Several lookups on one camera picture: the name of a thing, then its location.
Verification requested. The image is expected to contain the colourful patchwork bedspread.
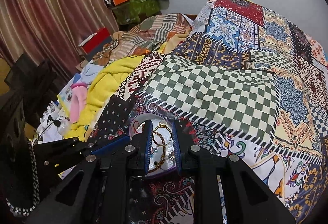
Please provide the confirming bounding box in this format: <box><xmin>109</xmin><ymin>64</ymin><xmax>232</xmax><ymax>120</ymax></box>
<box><xmin>94</xmin><ymin>0</ymin><xmax>327</xmax><ymax>223</ymax></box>

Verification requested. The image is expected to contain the striped maroon curtain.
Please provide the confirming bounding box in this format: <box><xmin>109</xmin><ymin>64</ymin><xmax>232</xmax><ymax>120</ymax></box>
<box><xmin>1</xmin><ymin>0</ymin><xmax>118</xmax><ymax>79</ymax></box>

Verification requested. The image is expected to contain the light blue cloth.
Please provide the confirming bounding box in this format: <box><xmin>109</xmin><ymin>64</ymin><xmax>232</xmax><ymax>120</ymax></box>
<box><xmin>78</xmin><ymin>63</ymin><xmax>104</xmax><ymax>85</ymax></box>

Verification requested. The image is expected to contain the pink fuzzy slipper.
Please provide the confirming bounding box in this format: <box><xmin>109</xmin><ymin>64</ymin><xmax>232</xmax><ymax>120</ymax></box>
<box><xmin>69</xmin><ymin>83</ymin><xmax>88</xmax><ymax>123</ymax></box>

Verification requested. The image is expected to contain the green patterned storage box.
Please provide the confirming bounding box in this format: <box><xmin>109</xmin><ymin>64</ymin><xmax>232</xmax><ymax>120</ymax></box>
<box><xmin>112</xmin><ymin>0</ymin><xmax>161</xmax><ymax>25</ymax></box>

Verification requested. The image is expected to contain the red and white box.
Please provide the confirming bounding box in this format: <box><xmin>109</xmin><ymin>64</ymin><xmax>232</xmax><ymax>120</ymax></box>
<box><xmin>78</xmin><ymin>27</ymin><xmax>110</xmax><ymax>54</ymax></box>

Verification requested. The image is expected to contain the yellow blanket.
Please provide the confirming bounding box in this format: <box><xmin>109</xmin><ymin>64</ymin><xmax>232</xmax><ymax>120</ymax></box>
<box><xmin>64</xmin><ymin>55</ymin><xmax>144</xmax><ymax>141</ymax></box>

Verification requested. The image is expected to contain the striped brown patterned sheet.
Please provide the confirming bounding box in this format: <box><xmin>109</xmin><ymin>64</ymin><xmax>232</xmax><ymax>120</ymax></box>
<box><xmin>92</xmin><ymin>13</ymin><xmax>192</xmax><ymax>66</ymax></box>

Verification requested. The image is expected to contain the black clip microphone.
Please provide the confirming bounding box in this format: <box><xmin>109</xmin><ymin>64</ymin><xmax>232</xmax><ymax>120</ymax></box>
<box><xmin>47</xmin><ymin>115</ymin><xmax>61</xmax><ymax>127</ymax></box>

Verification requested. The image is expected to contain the gold bangle bracelet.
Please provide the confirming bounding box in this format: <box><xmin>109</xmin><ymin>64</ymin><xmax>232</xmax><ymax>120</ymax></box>
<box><xmin>152</xmin><ymin>130</ymin><xmax>167</xmax><ymax>148</ymax></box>

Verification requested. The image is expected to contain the braided black white cable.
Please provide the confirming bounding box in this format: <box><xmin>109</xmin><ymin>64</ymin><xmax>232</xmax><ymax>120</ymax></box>
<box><xmin>6</xmin><ymin>137</ymin><xmax>41</xmax><ymax>217</ymax></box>

